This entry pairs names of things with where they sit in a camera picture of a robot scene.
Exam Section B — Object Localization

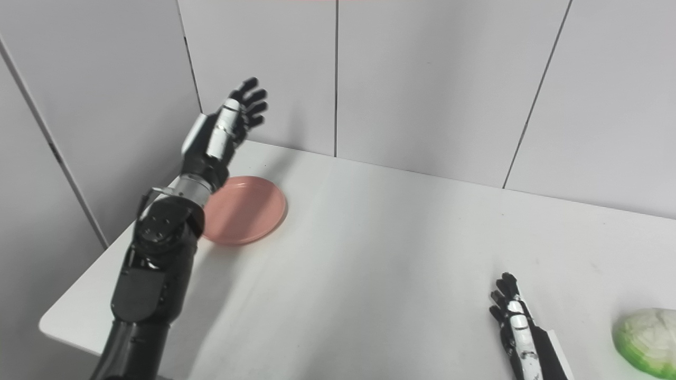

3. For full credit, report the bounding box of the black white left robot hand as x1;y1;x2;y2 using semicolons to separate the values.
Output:
180;77;268;192

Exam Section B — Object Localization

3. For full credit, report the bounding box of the green white cabbage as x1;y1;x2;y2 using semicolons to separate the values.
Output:
613;308;676;378

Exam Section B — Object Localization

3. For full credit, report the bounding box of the pink round plate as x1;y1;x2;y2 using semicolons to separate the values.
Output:
201;176;287;245

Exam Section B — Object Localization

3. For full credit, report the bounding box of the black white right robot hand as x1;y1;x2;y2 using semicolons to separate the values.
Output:
489;272;574;380

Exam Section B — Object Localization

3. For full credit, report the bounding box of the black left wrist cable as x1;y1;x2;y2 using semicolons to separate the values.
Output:
137;187;175;220

